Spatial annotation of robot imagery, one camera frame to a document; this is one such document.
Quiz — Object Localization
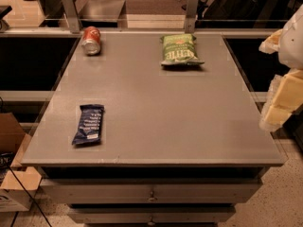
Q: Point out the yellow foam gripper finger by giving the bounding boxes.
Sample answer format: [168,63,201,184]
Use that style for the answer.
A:
[258,29,282,54]
[259,69,303,131]

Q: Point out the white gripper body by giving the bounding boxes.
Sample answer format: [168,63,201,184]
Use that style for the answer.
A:
[278,5,303,69]

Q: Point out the dark blue rxbar wrapper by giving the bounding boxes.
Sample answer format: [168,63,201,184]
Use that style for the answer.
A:
[72,104,104,145]

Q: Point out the green chips bag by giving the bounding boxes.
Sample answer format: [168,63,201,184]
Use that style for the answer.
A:
[161,33,204,66]

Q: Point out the upper wooden drawer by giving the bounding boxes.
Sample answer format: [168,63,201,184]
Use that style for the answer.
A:
[41,179,262,204]

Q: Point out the red soda can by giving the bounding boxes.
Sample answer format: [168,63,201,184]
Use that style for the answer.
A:
[81,26,100,55]

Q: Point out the cardboard box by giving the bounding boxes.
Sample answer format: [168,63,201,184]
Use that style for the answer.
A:
[0,113,42,212]

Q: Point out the right metal bracket post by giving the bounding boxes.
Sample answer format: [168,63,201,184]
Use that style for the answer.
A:
[184,0,199,33]

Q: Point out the metal bracket post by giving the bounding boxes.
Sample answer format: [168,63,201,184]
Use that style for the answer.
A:
[62,0,80,33]
[184,0,199,33]

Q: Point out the left metal bracket post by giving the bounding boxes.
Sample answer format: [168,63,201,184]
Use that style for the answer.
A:
[62,0,80,33]

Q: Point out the black cable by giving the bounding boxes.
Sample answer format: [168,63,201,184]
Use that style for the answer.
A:
[0,154,53,227]

